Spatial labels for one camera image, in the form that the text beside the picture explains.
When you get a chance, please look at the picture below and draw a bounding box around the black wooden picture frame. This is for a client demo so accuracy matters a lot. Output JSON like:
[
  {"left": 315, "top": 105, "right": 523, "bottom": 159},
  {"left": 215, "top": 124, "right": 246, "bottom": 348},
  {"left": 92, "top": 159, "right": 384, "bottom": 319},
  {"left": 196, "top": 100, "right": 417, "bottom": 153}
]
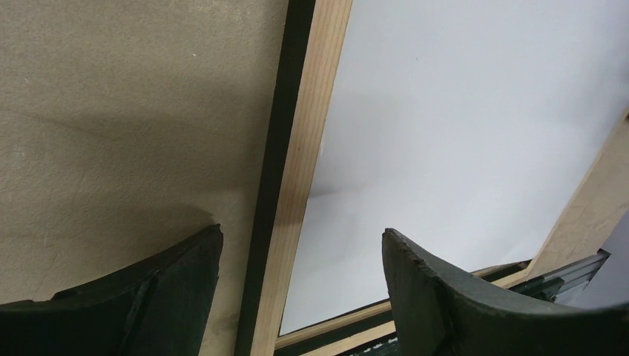
[{"left": 234, "top": 1, "right": 628, "bottom": 355}]

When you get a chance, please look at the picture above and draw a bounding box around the printed photo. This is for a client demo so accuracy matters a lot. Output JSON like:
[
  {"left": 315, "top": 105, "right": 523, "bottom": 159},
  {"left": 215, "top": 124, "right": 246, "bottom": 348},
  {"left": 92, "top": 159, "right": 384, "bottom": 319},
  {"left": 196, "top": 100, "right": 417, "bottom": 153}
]
[{"left": 280, "top": 1, "right": 628, "bottom": 334}]

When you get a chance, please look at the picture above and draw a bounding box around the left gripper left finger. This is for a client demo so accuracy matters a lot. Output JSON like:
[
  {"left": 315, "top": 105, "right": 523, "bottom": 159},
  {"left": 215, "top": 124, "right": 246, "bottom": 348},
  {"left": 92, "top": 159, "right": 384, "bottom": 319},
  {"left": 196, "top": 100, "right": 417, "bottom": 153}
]
[{"left": 1, "top": 225, "right": 223, "bottom": 355}]

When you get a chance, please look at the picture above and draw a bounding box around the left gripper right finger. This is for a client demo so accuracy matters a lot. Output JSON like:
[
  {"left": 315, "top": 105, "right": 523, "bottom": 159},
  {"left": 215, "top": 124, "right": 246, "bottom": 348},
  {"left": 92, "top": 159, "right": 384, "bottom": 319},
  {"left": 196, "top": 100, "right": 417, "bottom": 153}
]
[{"left": 382, "top": 228, "right": 628, "bottom": 355}]

